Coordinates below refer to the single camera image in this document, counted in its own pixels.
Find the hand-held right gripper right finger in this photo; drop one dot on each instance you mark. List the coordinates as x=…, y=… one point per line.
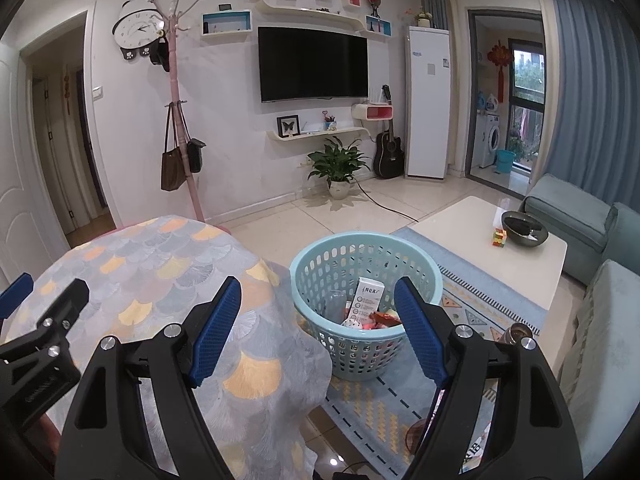
x=422, y=332

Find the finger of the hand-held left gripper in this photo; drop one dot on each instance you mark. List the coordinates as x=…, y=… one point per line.
x=15, y=295
x=45, y=360

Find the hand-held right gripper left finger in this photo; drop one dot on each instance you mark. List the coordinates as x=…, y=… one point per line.
x=215, y=330

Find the red wrapper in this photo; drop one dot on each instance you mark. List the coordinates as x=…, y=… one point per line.
x=387, y=320

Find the white printed carton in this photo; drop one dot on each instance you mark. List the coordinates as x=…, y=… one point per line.
x=367, y=297

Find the white dotted wrapper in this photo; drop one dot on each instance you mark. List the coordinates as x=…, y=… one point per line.
x=352, y=324

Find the light blue plastic basket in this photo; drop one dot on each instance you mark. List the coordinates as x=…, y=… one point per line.
x=320, y=345

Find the person's left forearm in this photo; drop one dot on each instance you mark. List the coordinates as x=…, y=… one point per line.
x=51, y=437

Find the white coffee table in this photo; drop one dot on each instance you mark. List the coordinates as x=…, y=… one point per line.
x=475, y=260

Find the blue patterned rug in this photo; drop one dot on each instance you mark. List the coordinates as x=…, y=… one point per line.
x=370, y=410

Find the brown glass jar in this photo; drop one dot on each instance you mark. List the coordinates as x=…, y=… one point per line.
x=517, y=335

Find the white panel door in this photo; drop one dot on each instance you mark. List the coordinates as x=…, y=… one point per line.
x=25, y=185

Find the colourful block toy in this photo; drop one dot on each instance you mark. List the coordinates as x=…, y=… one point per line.
x=499, y=237

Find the dark round bowl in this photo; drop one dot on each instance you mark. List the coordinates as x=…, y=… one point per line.
x=525, y=230

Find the brown handbag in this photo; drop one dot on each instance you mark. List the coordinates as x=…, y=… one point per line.
x=173, y=170

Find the black small bag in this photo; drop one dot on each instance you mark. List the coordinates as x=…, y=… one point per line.
x=195, y=156

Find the black acoustic guitar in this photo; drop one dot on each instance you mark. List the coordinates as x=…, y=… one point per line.
x=389, y=157

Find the teal sofa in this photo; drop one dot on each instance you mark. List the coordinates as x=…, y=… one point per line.
x=605, y=320

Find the green potted plant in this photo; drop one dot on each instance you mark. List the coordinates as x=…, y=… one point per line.
x=337, y=165

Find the blue bucket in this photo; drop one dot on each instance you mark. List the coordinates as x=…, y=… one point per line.
x=505, y=161

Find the white washing machine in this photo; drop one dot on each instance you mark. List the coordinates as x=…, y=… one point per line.
x=489, y=140

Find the red hanging tassel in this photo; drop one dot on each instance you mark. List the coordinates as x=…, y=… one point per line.
x=66, y=92

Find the low curved white shelf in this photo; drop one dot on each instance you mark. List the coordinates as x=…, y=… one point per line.
x=320, y=134

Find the white refrigerator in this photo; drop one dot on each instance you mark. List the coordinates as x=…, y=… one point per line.
x=427, y=110

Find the pink coat rack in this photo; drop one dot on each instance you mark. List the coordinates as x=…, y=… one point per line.
x=180, y=110

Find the white and red box shelf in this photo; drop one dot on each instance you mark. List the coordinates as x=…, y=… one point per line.
x=372, y=112

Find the small pen holder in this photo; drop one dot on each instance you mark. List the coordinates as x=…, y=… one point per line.
x=329, y=122

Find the balcony window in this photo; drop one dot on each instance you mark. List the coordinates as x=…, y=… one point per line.
x=527, y=85

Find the black flat television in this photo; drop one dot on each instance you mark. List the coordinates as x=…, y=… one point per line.
x=312, y=62

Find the red knot ornament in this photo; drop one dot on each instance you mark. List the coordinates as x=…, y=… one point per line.
x=500, y=57

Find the wide blue curtain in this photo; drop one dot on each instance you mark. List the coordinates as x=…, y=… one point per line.
x=590, y=85

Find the blue-lined white box shelf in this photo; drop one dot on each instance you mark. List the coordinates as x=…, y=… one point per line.
x=205, y=22

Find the small blue box shelf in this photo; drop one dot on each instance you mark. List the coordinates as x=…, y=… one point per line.
x=378, y=26

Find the flower vase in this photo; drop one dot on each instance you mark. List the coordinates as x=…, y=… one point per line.
x=424, y=19

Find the narrow blue curtain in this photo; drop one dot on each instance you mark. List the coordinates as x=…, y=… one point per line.
x=435, y=5

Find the long curved white shelf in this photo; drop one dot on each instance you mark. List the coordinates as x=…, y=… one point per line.
x=310, y=12

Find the black picture frame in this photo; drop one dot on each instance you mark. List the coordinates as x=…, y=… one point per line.
x=288, y=126

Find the white light switch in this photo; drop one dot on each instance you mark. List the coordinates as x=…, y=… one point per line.
x=98, y=92

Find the panda wall clock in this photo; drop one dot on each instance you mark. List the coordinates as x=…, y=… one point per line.
x=135, y=30

